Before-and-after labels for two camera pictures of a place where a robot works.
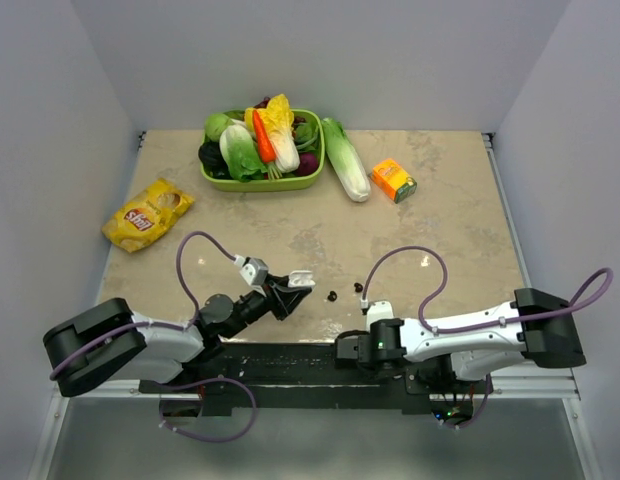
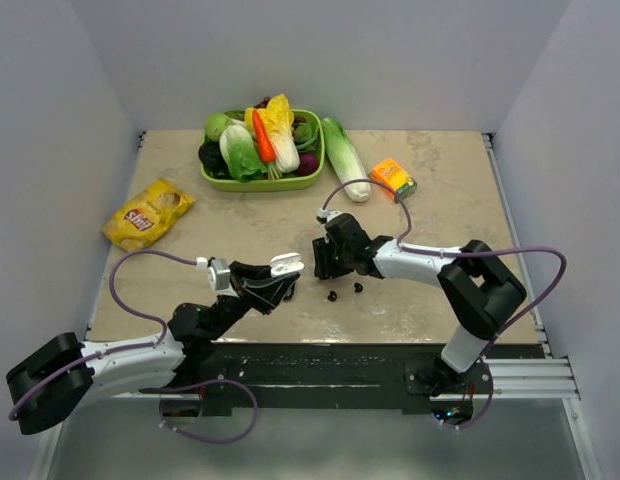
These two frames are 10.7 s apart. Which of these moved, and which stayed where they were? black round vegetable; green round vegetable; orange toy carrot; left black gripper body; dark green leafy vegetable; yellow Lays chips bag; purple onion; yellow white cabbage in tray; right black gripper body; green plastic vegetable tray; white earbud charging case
Moved: white earbud charging case; right black gripper body; left black gripper body
Stayed: yellow white cabbage in tray; green plastic vegetable tray; orange toy carrot; green round vegetable; yellow Lays chips bag; purple onion; dark green leafy vegetable; black round vegetable
